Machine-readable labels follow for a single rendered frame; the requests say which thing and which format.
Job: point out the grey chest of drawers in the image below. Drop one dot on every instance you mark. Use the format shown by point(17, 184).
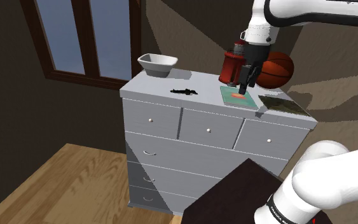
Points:
point(203, 145)

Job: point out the dark robot stand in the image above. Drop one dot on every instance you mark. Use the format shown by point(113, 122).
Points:
point(234, 195)

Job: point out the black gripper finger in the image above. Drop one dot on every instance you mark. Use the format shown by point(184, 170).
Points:
point(245, 80)

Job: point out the green book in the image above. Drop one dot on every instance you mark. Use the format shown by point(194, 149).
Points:
point(239, 98)

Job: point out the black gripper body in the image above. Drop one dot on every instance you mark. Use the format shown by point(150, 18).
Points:
point(255, 55)

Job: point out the orange basketball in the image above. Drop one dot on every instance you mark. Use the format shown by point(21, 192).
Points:
point(278, 71)

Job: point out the white bowl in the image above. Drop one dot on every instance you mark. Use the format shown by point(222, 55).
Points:
point(158, 63)

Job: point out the small black toy figure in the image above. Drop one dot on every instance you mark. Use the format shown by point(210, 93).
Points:
point(183, 91)

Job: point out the dark framed window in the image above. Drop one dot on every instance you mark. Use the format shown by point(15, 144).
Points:
point(85, 40)

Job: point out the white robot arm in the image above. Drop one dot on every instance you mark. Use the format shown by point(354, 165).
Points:
point(321, 183)

